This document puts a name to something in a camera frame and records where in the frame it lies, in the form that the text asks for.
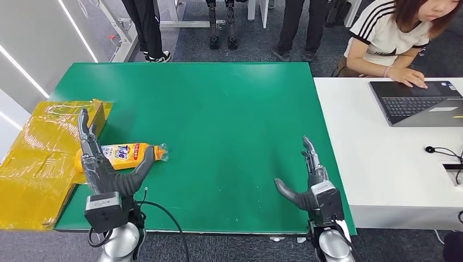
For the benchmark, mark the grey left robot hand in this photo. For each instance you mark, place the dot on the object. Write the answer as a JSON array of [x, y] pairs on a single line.
[[101, 177]]

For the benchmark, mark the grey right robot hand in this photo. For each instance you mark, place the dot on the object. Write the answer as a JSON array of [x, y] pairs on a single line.
[[302, 200]]

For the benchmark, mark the orange detergent bottle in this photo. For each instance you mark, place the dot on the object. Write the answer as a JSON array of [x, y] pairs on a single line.
[[123, 161]]

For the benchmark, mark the yellow taped cardboard box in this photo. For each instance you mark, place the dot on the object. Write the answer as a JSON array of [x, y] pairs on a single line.
[[36, 173]]

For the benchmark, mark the white desk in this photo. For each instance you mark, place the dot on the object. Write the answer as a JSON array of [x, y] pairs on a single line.
[[380, 162]]

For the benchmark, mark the green table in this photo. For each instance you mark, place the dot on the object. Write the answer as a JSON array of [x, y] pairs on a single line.
[[217, 108]]

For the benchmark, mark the dark grey laptop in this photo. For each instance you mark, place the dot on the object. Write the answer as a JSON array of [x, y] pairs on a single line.
[[408, 105]]

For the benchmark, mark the person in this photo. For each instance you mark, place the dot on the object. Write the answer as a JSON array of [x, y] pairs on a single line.
[[383, 36], [148, 25], [296, 25]]

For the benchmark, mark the black rounded object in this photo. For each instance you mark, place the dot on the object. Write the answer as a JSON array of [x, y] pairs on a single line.
[[454, 249]]

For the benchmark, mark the standing humanoid robot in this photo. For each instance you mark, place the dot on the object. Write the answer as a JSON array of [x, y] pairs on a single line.
[[214, 25]]

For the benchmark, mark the white table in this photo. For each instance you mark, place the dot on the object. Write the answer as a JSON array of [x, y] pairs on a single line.
[[352, 12]]

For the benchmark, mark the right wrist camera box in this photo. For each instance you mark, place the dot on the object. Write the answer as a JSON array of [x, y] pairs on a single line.
[[327, 202]]

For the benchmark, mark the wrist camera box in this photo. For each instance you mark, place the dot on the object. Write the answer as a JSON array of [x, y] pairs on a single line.
[[327, 202], [103, 213]]

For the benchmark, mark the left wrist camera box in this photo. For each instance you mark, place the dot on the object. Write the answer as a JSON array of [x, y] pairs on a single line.
[[103, 213]]

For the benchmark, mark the white wall light strip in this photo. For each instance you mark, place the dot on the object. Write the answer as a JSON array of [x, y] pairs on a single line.
[[79, 34], [23, 72]]

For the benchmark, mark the white table frame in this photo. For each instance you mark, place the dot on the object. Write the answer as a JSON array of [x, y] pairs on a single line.
[[181, 24]]

